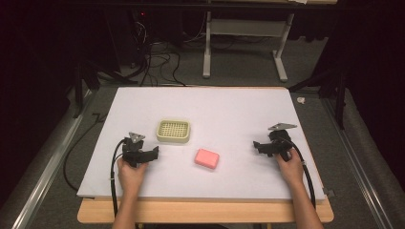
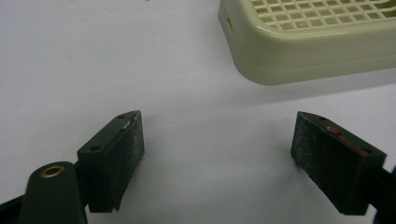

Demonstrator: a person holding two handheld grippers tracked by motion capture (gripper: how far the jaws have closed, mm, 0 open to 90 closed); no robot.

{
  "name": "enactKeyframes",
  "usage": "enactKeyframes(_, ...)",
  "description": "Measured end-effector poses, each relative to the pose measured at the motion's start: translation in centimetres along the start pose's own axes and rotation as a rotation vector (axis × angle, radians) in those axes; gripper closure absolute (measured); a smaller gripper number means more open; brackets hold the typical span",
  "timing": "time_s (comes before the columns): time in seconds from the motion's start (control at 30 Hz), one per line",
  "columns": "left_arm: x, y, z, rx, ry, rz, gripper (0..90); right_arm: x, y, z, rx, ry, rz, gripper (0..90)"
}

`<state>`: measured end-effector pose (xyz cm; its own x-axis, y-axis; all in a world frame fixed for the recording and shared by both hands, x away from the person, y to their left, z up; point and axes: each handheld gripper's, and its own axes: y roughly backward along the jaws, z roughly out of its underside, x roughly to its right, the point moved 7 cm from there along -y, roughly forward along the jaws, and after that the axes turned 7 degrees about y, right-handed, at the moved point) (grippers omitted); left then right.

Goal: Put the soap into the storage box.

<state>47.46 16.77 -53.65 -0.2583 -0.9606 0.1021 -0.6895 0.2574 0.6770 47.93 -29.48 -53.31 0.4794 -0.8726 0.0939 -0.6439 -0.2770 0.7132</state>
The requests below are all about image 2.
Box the cream plastic lattice basket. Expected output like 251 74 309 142
217 0 396 86

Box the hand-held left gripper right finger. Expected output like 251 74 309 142
290 111 388 217

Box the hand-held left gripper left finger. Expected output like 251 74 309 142
77 109 146 214

